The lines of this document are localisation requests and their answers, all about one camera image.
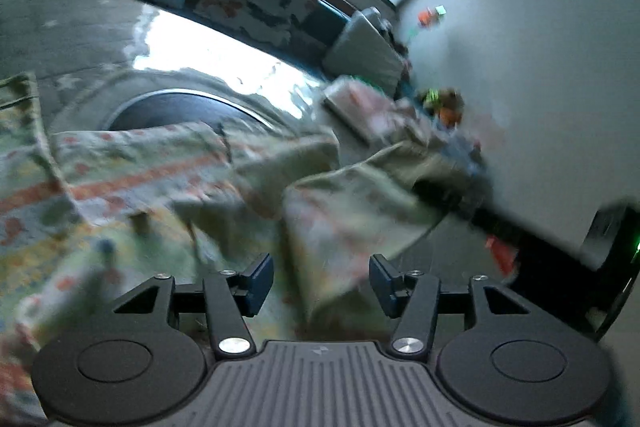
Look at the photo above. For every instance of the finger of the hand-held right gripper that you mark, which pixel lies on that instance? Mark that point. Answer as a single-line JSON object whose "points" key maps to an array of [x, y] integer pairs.
{"points": [[500, 222]]}

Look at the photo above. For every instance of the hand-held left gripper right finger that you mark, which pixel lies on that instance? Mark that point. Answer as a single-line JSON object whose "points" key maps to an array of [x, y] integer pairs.
{"points": [[381, 281]]}

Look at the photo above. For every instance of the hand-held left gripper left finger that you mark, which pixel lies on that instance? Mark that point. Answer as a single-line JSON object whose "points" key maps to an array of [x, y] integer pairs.
{"points": [[260, 281]]}

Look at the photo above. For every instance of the patterned green children's shirt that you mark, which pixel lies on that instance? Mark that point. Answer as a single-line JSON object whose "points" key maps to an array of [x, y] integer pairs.
{"points": [[150, 167]]}

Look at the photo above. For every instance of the red box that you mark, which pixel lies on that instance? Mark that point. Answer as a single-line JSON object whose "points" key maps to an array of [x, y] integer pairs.
{"points": [[501, 254]]}

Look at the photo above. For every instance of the clear plastic storage box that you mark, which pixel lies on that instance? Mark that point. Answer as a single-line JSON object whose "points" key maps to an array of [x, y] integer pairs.
{"points": [[467, 157]]}

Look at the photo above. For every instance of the brown plush bear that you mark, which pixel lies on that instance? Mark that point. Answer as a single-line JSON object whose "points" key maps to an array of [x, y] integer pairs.
{"points": [[445, 104]]}

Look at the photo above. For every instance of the white tissue pack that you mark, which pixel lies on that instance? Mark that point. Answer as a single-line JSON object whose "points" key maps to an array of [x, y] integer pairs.
{"points": [[355, 102]]}

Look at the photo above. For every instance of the round black induction cooktop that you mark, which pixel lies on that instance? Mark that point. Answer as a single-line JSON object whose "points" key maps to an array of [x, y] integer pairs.
{"points": [[175, 109]]}

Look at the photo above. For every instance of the colourful pinwheel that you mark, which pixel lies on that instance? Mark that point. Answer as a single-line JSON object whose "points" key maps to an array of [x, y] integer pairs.
{"points": [[431, 18]]}

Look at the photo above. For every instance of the grey pillow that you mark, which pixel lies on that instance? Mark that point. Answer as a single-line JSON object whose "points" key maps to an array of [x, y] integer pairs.
{"points": [[367, 47]]}

